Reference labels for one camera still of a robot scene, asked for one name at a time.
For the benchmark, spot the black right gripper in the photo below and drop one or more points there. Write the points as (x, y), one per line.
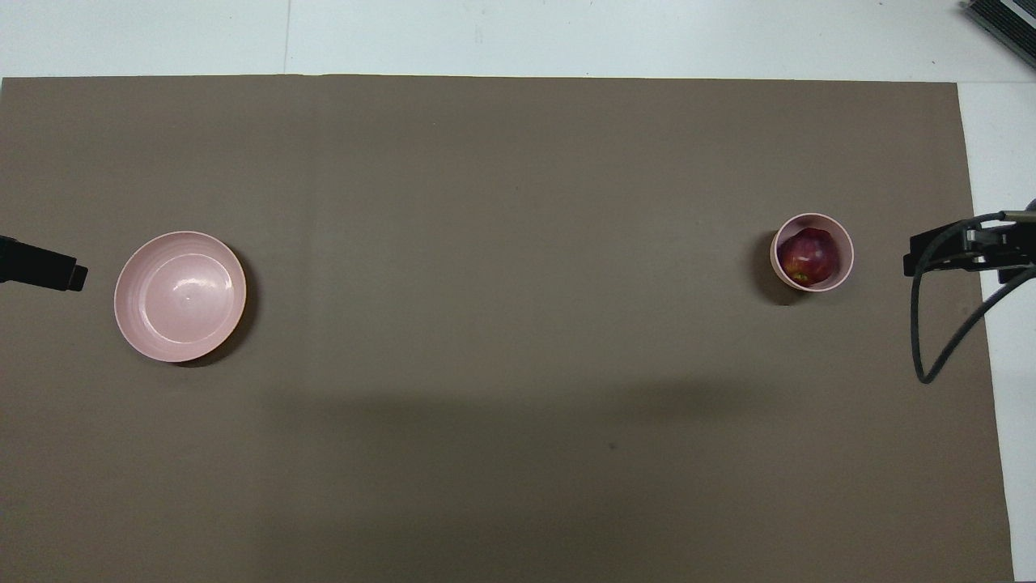
(1004, 243)

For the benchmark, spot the pink plate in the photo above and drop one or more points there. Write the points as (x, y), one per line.
(178, 295)

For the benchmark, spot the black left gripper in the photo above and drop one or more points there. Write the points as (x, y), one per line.
(8, 259)

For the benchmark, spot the red apple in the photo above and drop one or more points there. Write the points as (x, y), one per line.
(809, 257)

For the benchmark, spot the brown table mat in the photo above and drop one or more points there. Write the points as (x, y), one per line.
(518, 243)

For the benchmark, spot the pink bowl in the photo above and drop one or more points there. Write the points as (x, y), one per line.
(845, 259)

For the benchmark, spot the black ribbed device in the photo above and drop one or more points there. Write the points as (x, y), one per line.
(1012, 20)

